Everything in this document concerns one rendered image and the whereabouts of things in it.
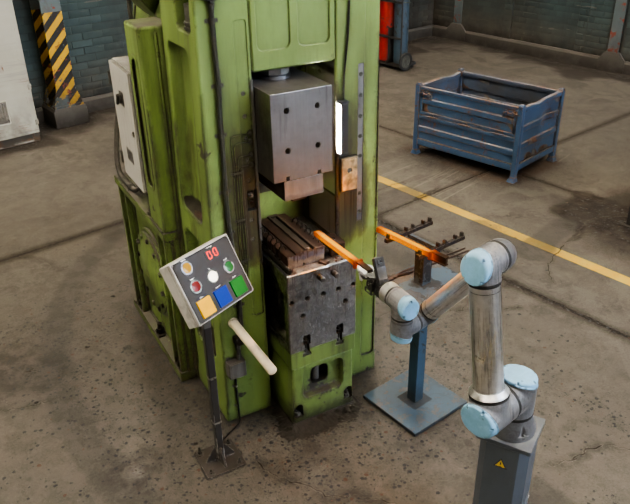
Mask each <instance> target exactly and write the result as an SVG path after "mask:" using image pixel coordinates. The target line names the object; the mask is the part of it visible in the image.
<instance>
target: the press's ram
mask: <svg viewBox="0 0 630 504"><path fill-rule="evenodd" d="M289 69H290V77H289V78H286V79H282V80H263V79H260V78H259V77H258V73H259V72H256V73H253V72H251V75H252V80H253V92H254V108H255V125H256V141H257V158H258V172H259V173H260V174H262V175H263V176H264V177H265V178H267V179H268V180H269V181H271V182H272V183H273V184H277V183H281V182H286V178H287V179H288V180H289V181H290V180H294V179H299V178H303V177H307V176H312V175H316V174H318V172H320V173H325V172H329V171H332V170H333V165H332V84H329V83H327V82H325V81H323V80H321V79H318V78H316V77H314V76H312V75H310V74H308V73H305V72H303V71H301V70H299V69H297V68H295V67H289Z"/></svg>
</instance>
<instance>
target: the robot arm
mask: <svg viewBox="0 0 630 504"><path fill-rule="evenodd" d="M516 259H517V252H516V248H515V246H514V245H513V244H512V243H511V242H510V241H508V240H507V239H503V238H496V239H493V240H490V241H489V242H487V243H485V244H483V245H482V246H480V247H478V248H476V249H473V250H471V251H470V252H469V253H468V254H466V255H465V256H464V257H463V259H462V261H461V265H460V271H461V272H460V273H459V274H458V275H456V276H455V277H454V278H453V279H451V280H450V281H449V282H448V283H446V284H445V285H444V286H443V287H442V288H440V289H439V290H438V291H437V292H435V293H434V294H433V295H432V296H430V297H429V298H428V299H427V300H425V301H423V302H422V303H421V304H420V305H419V303H418V302H417V301H416V299H415V298H414V297H413V296H411V295H409V294H408V293H407V292H406V291H404V290H403V289H402V288H401V287H399V286H398V285H397V284H396V283H394V282H389V281H388V276H387V271H386V267H385V262H384V257H382V256H379V257H375V258H373V259H372V263H373V266H371V265H369V266H370V267H371V268H373V270H372V271H371V272H370V273H368V272H367V271H366V270H364V269H363V268H362V267H360V266H359V265H357V271H358V273H359V279H360V281H363V279H365V280H367V282H366V286H367V287H368V288H367V287H366V286H365V291H366V292H367V293H368V294H369V295H371V296H373V295H375V296H377V297H378V298H379V299H380V300H381V301H382V302H384V303H385V304H386V305H388V306H389V307H390V308H391V310H392V311H391V327H390V338H391V339H392V341H394V342H395V343H398V344H408V343H410V342H411V341H412V338H413V337H412V335H413V334H415V333H417V332H418V331H420V330H421V329H423V328H425V327H426V326H428V325H430V324H432V323H434V322H435V321H436V320H437V319H438V318H439V317H440V316H441V315H442V314H443V313H445V312H446V311H447V310H449V309H450V308H451V307H453V306H454V305H455V304H457V303H458V302H459V301H461V300H462V299H463V298H464V297H466V296H467V295H468V294H469V304H470V325H471V346H472V367H473V384H472V385H471V386H470V387H469V389H468V396H469V401H468V403H467V404H465V405H464V406H463V408H462V409H461V418H462V421H463V423H464V425H465V426H466V427H467V429H468V430H469V431H471V432H472V433H473V434H474V435H476V436H478V437H480V438H483V439H489V438H491V437H493V436H495V437H497V438H498V439H500V440H502V441H505V442H509V443H524V442H527V441H529V440H531V439H532V438H533V437H534V435H535V433H536V422H535V419H534V416H533V413H534V407H535V401H536V394H537V389H538V377H537V375H536V374H535V373H534V371H532V370H531V369H529V368H527V367H525V366H522V365H517V364H508V365H505V366H504V364H503V330H502V296H501V285H502V274H503V273H505V272H506V271H507V270H509V269H510V268H511V267H512V266H513V265H514V263H515V262H516ZM367 289H368V290H369V291H370V293H369V292H368V291H367ZM372 292H374V293H373V294H372Z"/></svg>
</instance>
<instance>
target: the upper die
mask: <svg viewBox="0 0 630 504"><path fill-rule="evenodd" d="M258 174H259V181H260V182H261V183H262V184H263V185H265V186H266V187H267V188H269V189H270V190H271V191H272V192H274V193H275V194H276V195H277V196H279V197H280V198H281V199H282V200H284V201H289V200H293V199H297V198H302V197H306V196H310V195H314V194H318V193H322V192H323V173H320V172H318V174H316V175H312V176H307V177H303V178H299V179H294V180H290V181H289V180H288V179H287V178H286V182H281V183H277V184H273V183H272V182H271V181H269V180H268V179H267V178H265V177H264V176H263V175H262V174H260V173H259V172H258Z"/></svg>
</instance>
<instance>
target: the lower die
mask: <svg viewBox="0 0 630 504"><path fill-rule="evenodd" d="M273 216H277V217H279V218H280V219H281V220H282V221H283V222H285V223H286V224H287V225H288V226H289V227H291V228H292V229H293V230H294V231H295V232H296V233H298V234H299V235H300V236H301V237H302V238H304V239H305V240H306V241H307V242H308V243H310V244H311V245H312V246H313V247H314V249H313V250H310V251H308V250H307V248H306V247H305V246H304V245H302V244H301V243H300V242H299V241H298V240H297V239H295V238H294V237H293V236H292V235H291V234H290V233H288V232H287V231H286V230H285V229H284V228H283V227H281V226H280V225H279V224H278V223H277V222H276V221H274V220H273V219H272V218H271V217H273ZM261 224H262V227H264V228H265V230H267V231H269V234H272V235H273V238H277V241H280V242H281V243H282V245H285V247H286V250H285V248H284V247H283V246H282V247H281V248H280V258H281V261H282V262H283V263H284V264H285V265H286V266H287V267H289V268H290V269H293V268H297V267H300V266H303V263H305V264H304V265H307V264H310V263H314V262H317V261H319V260H320V259H325V258H324V245H323V244H322V243H321V242H319V243H318V240H317V239H316V238H314V239H313V236H312V235H311V234H310V236H309V233H308V232H307V231H306V232H304V230H305V229H304V228H302V227H301V229H300V225H299V224H297V225H296V222H295V221H294V220H293V222H292V219H291V218H290V217H289V216H288V215H286V214H285V213H283V214H279V215H277V214H274V215H270V216H267V218H265V219H261ZM264 228H262V233H263V232H264ZM267 235H268V232H264V245H265V246H266V247H267V244H266V237H267ZM279 247H280V243H277V244H276V255H277V257H278V258H279V250H278V249H279Z"/></svg>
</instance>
